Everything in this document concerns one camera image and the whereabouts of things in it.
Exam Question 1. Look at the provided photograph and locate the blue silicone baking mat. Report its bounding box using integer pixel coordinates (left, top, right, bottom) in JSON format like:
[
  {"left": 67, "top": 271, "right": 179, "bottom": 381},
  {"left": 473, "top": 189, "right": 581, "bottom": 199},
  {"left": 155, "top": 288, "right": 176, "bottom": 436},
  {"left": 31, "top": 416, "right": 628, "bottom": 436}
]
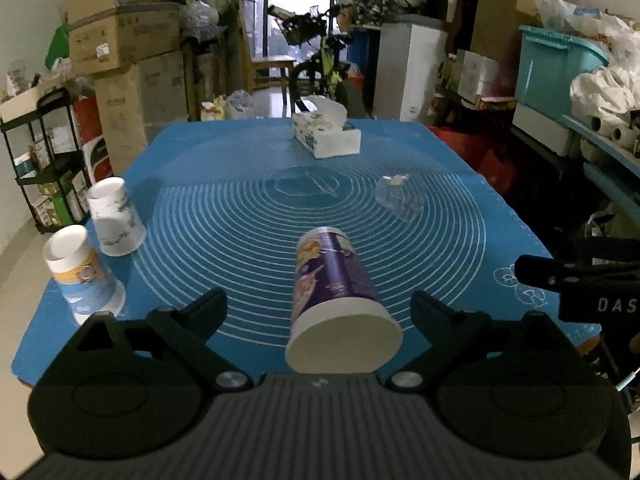
[{"left": 8, "top": 117, "right": 602, "bottom": 387}]

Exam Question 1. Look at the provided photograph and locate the clear plastic cup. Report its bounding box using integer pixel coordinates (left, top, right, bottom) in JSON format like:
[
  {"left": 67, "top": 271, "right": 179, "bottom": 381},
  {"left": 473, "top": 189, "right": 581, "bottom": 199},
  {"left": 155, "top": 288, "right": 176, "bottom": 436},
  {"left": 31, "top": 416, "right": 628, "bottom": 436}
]
[{"left": 374, "top": 174, "right": 424, "bottom": 222}]

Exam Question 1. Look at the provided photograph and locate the top cardboard box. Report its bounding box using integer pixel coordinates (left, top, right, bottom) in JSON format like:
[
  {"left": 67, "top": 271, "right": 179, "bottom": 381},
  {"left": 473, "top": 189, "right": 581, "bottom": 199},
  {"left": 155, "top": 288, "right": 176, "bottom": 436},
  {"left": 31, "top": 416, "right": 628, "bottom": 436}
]
[{"left": 65, "top": 0, "right": 182, "bottom": 75}]

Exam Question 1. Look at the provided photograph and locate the white patterned paper cup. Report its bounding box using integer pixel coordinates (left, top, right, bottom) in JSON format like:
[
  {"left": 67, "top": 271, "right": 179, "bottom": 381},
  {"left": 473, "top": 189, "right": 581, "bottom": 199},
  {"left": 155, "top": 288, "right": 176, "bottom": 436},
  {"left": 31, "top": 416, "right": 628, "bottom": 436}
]
[{"left": 87, "top": 177, "right": 146, "bottom": 258}]

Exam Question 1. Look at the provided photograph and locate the lower cardboard box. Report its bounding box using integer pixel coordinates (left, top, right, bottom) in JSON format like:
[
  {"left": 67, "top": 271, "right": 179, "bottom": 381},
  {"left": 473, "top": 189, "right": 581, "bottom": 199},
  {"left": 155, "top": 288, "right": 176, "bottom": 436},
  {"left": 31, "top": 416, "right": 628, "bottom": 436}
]
[{"left": 94, "top": 51, "right": 188, "bottom": 177}]

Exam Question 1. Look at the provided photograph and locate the white plastic bags pile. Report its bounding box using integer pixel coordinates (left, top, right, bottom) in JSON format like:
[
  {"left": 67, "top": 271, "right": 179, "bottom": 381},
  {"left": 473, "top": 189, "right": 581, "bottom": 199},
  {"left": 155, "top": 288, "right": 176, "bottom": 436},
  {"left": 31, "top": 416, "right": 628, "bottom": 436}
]
[{"left": 569, "top": 64, "right": 640, "bottom": 143}]

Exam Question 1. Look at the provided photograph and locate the black green bicycle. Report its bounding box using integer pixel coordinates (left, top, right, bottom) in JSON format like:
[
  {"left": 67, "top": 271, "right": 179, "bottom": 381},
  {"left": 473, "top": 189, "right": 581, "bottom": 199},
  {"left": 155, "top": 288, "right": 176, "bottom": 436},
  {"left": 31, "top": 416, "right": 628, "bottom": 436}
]
[{"left": 268, "top": 4, "right": 370, "bottom": 119}]

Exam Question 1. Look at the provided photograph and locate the blue orange paper cup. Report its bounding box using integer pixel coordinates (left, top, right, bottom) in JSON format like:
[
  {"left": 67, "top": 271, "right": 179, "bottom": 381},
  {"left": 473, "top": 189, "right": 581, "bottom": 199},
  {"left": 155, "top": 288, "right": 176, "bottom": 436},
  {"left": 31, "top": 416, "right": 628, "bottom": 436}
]
[{"left": 42, "top": 224, "right": 126, "bottom": 325}]

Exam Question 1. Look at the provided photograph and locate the white tissue box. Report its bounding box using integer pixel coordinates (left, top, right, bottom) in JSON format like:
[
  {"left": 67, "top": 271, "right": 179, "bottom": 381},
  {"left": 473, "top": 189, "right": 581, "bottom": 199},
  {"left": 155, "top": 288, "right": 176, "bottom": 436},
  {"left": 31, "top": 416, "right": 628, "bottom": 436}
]
[{"left": 292, "top": 96, "right": 361, "bottom": 159}]

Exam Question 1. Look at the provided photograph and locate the teal plastic storage bin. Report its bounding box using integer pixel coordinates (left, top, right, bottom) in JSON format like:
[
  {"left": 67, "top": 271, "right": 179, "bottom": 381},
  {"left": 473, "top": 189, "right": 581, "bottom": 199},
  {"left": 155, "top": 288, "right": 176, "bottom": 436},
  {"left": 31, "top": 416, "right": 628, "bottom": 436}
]
[{"left": 515, "top": 25, "right": 610, "bottom": 119}]

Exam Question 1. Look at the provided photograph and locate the black metal shelf rack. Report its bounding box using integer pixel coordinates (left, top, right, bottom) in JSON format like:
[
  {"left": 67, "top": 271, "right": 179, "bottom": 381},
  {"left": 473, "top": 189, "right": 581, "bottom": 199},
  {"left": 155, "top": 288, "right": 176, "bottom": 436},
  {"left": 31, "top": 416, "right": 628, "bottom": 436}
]
[{"left": 1, "top": 88, "right": 89, "bottom": 234}]

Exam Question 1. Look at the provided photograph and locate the purple paper cup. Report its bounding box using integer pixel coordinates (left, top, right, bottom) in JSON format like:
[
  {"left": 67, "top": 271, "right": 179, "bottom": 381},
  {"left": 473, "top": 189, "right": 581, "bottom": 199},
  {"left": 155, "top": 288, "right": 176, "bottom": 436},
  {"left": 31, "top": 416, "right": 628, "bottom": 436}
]
[{"left": 285, "top": 226, "right": 404, "bottom": 374}]

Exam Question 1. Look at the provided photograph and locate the wooden chair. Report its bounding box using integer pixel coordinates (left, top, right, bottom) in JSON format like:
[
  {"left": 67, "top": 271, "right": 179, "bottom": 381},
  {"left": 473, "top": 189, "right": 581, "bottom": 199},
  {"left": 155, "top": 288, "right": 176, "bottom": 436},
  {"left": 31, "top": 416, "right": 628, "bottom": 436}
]
[{"left": 236, "top": 4, "right": 295, "bottom": 105}]

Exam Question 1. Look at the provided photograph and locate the white cabinet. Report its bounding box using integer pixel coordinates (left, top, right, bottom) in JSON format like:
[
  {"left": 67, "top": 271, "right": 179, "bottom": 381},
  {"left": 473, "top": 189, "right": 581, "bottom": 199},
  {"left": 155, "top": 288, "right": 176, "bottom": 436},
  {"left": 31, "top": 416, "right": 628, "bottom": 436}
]
[{"left": 373, "top": 15, "right": 448, "bottom": 122}]

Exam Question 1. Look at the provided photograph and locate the tall brown cardboard box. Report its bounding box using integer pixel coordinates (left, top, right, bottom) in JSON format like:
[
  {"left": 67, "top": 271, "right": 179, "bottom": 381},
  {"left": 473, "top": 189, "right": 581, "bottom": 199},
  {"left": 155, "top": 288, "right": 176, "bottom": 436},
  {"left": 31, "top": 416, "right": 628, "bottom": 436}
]
[{"left": 471, "top": 0, "right": 540, "bottom": 66}]

